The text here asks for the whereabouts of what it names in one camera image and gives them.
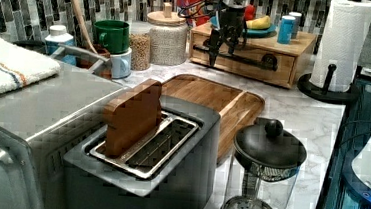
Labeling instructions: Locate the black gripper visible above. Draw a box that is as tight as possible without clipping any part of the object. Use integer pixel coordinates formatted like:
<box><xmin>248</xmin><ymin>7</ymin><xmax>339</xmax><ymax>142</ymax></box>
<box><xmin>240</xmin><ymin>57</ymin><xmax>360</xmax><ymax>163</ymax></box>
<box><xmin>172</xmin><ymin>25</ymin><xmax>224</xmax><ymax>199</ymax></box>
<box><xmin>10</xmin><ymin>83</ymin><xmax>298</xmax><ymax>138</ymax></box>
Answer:
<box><xmin>208</xmin><ymin>3</ymin><xmax>245</xmax><ymax>67</ymax></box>

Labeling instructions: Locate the wooden drawer with black handle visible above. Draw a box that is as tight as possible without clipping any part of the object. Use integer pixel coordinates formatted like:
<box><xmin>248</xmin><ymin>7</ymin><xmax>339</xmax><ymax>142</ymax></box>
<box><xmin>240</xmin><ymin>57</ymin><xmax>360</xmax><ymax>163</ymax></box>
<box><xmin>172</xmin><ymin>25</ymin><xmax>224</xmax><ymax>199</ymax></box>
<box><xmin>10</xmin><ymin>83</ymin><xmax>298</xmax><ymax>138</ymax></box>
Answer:
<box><xmin>187</xmin><ymin>33</ymin><xmax>298</xmax><ymax>89</ymax></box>

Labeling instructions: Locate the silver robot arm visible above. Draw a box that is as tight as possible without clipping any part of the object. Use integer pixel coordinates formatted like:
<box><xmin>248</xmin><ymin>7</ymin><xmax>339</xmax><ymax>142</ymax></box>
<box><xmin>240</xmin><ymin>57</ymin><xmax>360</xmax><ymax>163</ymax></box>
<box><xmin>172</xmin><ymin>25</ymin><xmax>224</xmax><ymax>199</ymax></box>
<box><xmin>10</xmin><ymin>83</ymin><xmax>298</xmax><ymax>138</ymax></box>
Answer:
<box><xmin>208</xmin><ymin>0</ymin><xmax>251</xmax><ymax>67</ymax></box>

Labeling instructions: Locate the wooden drawer box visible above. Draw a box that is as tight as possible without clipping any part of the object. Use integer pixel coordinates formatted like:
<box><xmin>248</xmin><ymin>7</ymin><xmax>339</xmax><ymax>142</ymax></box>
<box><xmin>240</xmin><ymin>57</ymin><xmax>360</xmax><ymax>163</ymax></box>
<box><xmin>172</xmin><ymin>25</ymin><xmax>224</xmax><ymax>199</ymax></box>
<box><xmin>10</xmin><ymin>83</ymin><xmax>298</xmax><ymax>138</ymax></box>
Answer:
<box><xmin>185</xmin><ymin>20</ymin><xmax>318</xmax><ymax>91</ymax></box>

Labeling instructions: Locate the red apple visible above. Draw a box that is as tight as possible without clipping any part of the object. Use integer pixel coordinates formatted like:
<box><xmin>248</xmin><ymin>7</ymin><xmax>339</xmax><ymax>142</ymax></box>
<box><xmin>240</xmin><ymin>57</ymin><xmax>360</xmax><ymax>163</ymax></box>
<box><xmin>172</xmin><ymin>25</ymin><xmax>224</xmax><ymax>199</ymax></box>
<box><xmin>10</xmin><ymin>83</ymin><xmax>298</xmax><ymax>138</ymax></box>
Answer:
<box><xmin>244</xmin><ymin>4</ymin><xmax>255</xmax><ymax>21</ymax></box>

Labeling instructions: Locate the yellow banana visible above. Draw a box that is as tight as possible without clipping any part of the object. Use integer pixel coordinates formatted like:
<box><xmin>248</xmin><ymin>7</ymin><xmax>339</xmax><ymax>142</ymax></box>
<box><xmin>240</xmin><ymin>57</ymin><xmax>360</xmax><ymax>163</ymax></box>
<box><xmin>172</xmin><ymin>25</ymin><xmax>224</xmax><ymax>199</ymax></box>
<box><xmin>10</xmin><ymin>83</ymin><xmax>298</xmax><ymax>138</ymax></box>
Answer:
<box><xmin>246</xmin><ymin>15</ymin><xmax>271</xmax><ymax>30</ymax></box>

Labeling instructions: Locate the Froot Loops cereal box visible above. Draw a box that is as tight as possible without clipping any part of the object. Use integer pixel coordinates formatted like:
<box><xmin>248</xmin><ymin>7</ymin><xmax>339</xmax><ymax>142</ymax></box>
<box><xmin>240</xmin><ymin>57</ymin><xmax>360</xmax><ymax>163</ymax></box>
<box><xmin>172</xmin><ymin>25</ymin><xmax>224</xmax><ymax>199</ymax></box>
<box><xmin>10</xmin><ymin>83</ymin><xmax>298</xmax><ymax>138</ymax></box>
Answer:
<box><xmin>176</xmin><ymin>0</ymin><xmax>219</xmax><ymax>28</ymax></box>

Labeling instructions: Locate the teal plate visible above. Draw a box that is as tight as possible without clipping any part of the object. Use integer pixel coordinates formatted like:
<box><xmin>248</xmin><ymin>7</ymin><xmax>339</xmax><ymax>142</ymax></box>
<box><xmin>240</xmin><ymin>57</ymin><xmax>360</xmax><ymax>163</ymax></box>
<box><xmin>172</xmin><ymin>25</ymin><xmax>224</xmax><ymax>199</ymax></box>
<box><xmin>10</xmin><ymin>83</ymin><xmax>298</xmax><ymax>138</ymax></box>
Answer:
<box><xmin>209</xmin><ymin>16</ymin><xmax>276</xmax><ymax>39</ymax></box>

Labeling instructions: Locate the white ceramic jar wooden lid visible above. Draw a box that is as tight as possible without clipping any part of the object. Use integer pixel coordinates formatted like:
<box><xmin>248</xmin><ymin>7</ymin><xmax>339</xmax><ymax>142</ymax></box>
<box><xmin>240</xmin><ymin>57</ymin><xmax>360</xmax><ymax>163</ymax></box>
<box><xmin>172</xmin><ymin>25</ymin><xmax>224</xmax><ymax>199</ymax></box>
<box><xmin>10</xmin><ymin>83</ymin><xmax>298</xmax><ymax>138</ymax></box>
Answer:
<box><xmin>147</xmin><ymin>3</ymin><xmax>188</xmax><ymax>66</ymax></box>

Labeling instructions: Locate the blue shaker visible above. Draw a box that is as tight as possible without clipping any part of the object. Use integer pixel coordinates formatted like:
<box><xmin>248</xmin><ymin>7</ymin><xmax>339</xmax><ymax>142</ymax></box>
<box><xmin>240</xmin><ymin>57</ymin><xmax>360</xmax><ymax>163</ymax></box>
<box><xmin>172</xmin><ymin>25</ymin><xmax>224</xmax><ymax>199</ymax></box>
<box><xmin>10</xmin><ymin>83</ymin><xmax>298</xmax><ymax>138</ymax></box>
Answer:
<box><xmin>277</xmin><ymin>15</ymin><xmax>296</xmax><ymax>44</ymax></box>

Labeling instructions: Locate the wooden cutting board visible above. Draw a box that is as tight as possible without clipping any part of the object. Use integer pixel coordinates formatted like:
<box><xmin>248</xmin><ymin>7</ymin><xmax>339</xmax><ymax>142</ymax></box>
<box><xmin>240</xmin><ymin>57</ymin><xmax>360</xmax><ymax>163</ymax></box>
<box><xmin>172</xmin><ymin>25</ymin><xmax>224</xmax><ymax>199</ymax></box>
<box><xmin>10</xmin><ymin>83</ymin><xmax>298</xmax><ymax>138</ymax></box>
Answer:
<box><xmin>162</xmin><ymin>74</ymin><xmax>265</xmax><ymax>164</ymax></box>

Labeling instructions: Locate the grey shaker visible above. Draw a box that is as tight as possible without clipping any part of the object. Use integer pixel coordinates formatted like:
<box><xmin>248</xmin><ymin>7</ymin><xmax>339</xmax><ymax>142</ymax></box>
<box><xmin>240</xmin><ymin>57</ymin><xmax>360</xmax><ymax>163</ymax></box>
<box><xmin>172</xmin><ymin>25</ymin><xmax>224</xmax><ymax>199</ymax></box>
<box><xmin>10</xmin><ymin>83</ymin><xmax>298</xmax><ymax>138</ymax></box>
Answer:
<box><xmin>289</xmin><ymin>12</ymin><xmax>302</xmax><ymax>39</ymax></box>

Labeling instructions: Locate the glass jar of grains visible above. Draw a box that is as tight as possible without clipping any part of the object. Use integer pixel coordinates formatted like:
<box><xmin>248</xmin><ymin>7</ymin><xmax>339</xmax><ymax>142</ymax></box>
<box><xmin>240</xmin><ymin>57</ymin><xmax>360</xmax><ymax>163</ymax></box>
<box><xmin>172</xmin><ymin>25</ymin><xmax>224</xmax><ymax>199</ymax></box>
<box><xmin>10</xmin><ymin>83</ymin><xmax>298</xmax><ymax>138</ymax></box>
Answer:
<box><xmin>129</xmin><ymin>21</ymin><xmax>151</xmax><ymax>71</ymax></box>

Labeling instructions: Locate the light blue mug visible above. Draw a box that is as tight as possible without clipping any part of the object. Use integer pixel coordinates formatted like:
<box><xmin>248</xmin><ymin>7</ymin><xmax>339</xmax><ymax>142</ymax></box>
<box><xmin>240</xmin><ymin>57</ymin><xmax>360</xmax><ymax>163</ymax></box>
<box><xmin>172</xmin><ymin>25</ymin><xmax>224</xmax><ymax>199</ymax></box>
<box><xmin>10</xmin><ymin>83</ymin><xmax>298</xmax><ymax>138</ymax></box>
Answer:
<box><xmin>110</xmin><ymin>48</ymin><xmax>132</xmax><ymax>79</ymax></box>

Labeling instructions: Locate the green mug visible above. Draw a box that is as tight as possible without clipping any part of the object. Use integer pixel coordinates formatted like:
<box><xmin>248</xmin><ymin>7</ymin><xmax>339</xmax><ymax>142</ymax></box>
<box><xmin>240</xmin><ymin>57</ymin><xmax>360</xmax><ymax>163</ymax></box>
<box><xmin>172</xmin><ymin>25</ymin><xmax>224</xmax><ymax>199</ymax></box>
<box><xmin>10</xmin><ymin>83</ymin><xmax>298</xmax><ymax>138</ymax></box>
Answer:
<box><xmin>94</xmin><ymin>19</ymin><xmax>130</xmax><ymax>55</ymax></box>

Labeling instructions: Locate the black paper towel holder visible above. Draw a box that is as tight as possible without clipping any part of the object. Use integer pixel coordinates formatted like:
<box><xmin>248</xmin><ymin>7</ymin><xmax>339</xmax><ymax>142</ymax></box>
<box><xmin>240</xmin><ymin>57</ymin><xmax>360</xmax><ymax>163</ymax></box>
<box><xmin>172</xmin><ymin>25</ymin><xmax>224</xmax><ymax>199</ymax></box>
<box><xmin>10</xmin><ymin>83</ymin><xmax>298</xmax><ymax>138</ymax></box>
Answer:
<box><xmin>297</xmin><ymin>64</ymin><xmax>360</xmax><ymax>105</ymax></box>

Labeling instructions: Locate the paper towel roll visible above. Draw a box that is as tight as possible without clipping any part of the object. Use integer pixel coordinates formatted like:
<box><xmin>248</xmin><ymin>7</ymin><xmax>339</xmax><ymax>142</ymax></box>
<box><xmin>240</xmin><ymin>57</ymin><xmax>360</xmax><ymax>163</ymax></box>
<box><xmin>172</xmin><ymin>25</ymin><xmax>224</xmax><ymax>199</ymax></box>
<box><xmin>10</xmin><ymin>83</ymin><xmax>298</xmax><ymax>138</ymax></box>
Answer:
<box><xmin>310</xmin><ymin>0</ymin><xmax>371</xmax><ymax>92</ymax></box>

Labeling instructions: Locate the wooden toast slice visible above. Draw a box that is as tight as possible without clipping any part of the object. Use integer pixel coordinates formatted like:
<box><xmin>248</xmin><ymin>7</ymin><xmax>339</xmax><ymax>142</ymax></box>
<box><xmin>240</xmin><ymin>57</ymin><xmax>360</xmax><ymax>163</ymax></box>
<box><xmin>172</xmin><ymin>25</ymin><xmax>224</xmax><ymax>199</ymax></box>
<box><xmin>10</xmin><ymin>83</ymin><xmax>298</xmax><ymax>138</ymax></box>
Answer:
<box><xmin>102</xmin><ymin>79</ymin><xmax>162</xmax><ymax>158</ymax></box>

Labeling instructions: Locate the brown utensil holder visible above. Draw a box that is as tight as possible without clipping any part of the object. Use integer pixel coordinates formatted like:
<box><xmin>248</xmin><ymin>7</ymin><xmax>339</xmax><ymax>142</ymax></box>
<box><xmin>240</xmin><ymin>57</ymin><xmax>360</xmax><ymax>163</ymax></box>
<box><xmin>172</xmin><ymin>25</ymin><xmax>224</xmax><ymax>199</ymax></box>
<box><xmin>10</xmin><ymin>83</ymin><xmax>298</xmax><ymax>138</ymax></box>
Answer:
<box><xmin>76</xmin><ymin>44</ymin><xmax>112</xmax><ymax>79</ymax></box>

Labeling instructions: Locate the glass french press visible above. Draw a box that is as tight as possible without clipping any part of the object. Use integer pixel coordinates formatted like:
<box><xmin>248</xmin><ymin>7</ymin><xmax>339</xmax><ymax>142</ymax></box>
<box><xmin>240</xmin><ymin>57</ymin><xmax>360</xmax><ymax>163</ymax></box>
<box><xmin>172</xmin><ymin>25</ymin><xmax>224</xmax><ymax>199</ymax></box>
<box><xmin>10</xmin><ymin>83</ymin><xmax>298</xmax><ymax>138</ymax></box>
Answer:
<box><xmin>220</xmin><ymin>117</ymin><xmax>307</xmax><ymax>209</ymax></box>

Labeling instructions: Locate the grey toaster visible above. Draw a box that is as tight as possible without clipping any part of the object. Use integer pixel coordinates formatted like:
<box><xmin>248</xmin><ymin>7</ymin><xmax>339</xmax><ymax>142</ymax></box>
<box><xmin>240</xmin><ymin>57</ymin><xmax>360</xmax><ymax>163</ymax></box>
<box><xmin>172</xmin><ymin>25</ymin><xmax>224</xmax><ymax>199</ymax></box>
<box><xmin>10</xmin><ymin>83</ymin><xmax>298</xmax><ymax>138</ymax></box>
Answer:
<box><xmin>64</xmin><ymin>96</ymin><xmax>221</xmax><ymax>209</ymax></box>

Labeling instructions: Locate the white-capped blue bottle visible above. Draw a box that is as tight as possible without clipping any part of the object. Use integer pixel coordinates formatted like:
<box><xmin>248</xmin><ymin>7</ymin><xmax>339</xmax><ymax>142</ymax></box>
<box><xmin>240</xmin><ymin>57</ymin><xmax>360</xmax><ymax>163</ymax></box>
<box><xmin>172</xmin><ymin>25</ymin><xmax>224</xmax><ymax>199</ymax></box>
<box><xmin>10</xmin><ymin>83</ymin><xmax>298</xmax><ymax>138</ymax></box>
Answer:
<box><xmin>45</xmin><ymin>24</ymin><xmax>75</xmax><ymax>55</ymax></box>

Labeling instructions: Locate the wooden spoon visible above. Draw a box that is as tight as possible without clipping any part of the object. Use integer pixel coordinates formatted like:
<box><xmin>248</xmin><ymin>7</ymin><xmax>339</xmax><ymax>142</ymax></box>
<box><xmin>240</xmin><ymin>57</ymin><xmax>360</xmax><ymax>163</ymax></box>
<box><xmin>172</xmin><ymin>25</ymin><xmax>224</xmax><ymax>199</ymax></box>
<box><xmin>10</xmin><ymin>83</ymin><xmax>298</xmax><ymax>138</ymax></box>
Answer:
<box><xmin>70</xmin><ymin>0</ymin><xmax>97</xmax><ymax>53</ymax></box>

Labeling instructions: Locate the white striped towel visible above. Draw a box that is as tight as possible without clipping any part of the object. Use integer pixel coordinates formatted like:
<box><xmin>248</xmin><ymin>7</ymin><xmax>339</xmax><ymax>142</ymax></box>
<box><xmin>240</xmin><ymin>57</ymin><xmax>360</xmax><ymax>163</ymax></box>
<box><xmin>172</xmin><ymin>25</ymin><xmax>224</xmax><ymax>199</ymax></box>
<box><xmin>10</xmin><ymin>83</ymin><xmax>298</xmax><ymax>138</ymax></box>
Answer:
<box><xmin>0</xmin><ymin>38</ymin><xmax>60</xmax><ymax>94</ymax></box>

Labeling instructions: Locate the stainless toaster oven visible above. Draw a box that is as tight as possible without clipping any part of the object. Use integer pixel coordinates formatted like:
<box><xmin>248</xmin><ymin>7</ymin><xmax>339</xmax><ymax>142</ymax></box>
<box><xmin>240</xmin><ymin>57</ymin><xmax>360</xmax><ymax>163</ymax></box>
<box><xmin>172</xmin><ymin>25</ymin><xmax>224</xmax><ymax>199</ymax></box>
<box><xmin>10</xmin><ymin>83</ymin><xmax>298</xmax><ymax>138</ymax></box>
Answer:
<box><xmin>0</xmin><ymin>63</ymin><xmax>127</xmax><ymax>209</ymax></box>

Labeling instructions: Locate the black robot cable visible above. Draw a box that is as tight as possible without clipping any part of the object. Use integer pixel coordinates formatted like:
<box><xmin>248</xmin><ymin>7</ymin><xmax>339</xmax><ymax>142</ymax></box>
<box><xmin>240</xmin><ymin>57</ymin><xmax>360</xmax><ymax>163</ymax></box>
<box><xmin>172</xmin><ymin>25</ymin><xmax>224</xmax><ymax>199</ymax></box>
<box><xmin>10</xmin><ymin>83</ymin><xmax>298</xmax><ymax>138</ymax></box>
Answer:
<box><xmin>176</xmin><ymin>0</ymin><xmax>224</xmax><ymax>23</ymax></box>

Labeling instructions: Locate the metal spatula handle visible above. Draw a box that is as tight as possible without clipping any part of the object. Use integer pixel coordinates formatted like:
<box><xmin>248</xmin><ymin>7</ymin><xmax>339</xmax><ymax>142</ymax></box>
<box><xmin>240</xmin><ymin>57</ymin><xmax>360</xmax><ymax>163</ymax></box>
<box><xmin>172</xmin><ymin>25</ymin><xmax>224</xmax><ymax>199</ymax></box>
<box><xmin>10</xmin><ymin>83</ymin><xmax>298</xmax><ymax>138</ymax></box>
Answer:
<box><xmin>50</xmin><ymin>43</ymin><xmax>109</xmax><ymax>63</ymax></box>

